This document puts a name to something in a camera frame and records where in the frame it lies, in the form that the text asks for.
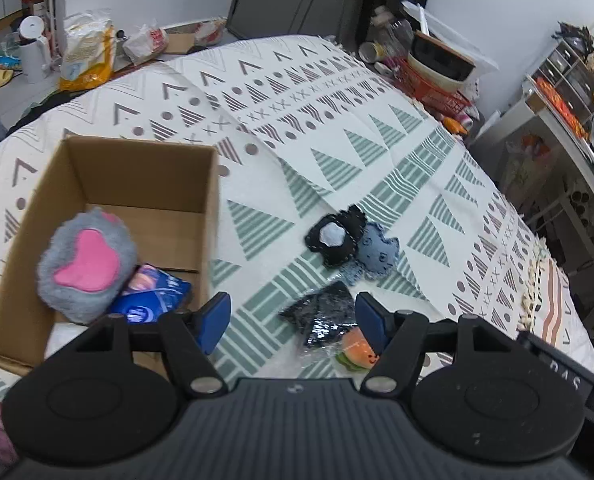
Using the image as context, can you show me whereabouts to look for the plush hamburger toy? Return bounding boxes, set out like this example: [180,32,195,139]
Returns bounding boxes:
[335,327,379,373]

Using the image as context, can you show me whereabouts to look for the black sequin pouch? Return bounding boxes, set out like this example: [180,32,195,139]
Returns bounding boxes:
[279,281,357,350]

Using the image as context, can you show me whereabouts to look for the blue tissue pack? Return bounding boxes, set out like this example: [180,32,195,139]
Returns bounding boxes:
[106,264,192,324]

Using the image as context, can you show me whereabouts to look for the grey pink plush paw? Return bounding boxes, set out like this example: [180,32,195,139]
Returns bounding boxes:
[36,207,137,325]

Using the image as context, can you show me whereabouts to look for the white soft packet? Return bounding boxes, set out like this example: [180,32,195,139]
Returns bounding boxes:
[44,322,88,360]

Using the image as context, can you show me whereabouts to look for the blue grey felt cat patch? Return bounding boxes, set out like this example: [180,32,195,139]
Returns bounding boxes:
[347,222,400,284]

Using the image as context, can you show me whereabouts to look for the black felt cat patch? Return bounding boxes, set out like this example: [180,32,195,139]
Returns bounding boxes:
[303,205,367,269]

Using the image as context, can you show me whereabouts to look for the brown cardboard box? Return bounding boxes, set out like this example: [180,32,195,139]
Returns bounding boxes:
[0,136,219,376]

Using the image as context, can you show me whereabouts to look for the patterned white green blanket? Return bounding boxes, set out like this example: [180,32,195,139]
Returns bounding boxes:
[0,36,594,399]

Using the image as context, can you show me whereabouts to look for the red plastic basket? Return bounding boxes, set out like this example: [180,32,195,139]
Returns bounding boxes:
[387,56,472,117]

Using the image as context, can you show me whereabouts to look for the white desk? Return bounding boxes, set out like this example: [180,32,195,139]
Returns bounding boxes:
[468,77,594,261]

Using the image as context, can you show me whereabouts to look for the tape roll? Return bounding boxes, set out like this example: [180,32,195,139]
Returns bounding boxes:
[358,42,386,64]

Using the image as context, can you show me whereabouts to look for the white red plastic bag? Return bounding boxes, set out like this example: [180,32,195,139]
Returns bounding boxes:
[122,25,169,66]

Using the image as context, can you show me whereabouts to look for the orange snack packet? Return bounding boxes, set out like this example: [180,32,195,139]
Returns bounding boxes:
[536,76,589,141]

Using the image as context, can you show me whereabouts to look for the small drawer organizer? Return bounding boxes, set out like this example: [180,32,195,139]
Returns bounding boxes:
[530,39,594,122]

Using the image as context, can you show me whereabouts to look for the yellow white food bag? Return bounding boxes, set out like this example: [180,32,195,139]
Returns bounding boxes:
[59,9,116,92]

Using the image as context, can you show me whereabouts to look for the white electric kettle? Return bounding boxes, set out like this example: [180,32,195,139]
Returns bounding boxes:
[18,15,52,84]

